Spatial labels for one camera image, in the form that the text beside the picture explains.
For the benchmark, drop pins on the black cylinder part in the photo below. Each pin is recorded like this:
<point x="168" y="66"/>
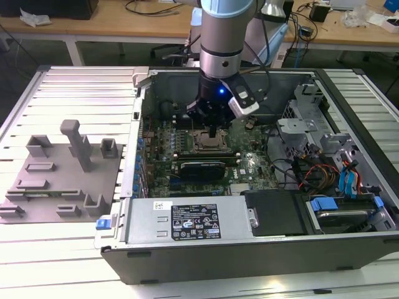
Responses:
<point x="166" y="110"/>

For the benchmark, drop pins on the black graphics card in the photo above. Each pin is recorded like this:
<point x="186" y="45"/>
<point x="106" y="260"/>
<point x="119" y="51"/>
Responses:
<point x="202" y="170"/>

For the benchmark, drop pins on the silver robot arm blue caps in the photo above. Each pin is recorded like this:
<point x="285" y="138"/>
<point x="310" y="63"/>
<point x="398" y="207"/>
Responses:
<point x="221" y="37"/>

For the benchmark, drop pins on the silver disk bay bracket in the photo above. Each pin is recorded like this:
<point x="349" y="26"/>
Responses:
<point x="333" y="140"/>

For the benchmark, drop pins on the green RAM stick in rack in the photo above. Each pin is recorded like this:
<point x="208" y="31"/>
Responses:
<point x="37" y="195"/>

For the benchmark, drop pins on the CPU socket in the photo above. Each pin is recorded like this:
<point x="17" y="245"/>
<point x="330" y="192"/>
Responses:
<point x="218" y="150"/>

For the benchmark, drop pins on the silver finned heat sink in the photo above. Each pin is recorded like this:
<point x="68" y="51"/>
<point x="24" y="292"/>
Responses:
<point x="240" y="188"/>

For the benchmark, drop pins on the black RAM slot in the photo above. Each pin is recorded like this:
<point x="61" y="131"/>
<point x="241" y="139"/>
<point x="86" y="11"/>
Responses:
<point x="180" y="117"/>
<point x="180" y="124"/>
<point x="182" y="127"/>
<point x="180" y="120"/>

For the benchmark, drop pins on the small white box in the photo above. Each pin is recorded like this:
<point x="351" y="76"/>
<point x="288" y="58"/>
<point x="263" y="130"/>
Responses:
<point x="392" y="25"/>

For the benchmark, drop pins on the black equipment box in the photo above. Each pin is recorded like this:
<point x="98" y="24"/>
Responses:
<point x="46" y="7"/>

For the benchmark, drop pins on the crumpled white paper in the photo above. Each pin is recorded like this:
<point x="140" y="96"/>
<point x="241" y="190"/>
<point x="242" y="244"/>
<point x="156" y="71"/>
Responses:
<point x="32" y="18"/>

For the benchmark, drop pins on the blue case latch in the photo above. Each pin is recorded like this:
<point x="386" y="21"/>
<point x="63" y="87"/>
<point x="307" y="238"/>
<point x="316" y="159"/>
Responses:
<point x="103" y="225"/>

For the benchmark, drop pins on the black open PC case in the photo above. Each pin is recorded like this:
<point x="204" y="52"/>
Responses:
<point x="249" y="264"/>

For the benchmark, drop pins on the black chair base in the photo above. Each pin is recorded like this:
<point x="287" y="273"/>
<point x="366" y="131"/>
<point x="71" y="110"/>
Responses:
<point x="168" y="56"/>

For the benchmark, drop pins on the grey plastic parts rack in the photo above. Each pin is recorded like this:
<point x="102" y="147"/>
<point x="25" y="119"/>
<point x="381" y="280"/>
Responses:
<point x="62" y="183"/>

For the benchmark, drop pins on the small black box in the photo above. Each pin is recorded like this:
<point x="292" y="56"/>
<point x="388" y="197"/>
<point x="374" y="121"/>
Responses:
<point x="318" y="13"/>

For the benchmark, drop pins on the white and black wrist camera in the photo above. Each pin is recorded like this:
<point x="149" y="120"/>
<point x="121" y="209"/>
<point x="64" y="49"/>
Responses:
<point x="246" y="107"/>

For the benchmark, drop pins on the blue box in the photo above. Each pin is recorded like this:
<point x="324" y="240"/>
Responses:
<point x="391" y="4"/>

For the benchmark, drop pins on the black plastic shroud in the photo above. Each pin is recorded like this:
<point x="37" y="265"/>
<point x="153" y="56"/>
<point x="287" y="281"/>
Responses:
<point x="274" y="215"/>

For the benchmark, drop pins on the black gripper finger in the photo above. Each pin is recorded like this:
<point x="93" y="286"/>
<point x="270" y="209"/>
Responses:
<point x="213" y="131"/>

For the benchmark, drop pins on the green motherboard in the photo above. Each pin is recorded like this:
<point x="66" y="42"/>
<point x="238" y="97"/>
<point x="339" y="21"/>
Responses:
<point x="249" y="146"/>

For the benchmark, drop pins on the clear plastic bag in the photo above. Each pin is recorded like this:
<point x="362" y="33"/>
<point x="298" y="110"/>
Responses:
<point x="358" y="15"/>

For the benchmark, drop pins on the silver metal drive cage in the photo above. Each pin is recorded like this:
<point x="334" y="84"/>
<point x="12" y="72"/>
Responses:
<point x="294" y="124"/>

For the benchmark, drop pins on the hard disk in blue carrier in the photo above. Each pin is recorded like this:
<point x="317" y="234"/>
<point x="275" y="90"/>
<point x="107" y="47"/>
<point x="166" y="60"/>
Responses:
<point x="339" y="218"/>

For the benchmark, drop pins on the wooden desk white frame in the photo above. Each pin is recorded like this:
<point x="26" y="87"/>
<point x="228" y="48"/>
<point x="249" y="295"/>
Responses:
<point x="93" y="26"/>

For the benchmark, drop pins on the silver power supply with label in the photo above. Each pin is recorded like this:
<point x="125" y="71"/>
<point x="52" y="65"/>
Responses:
<point x="146" y="221"/>

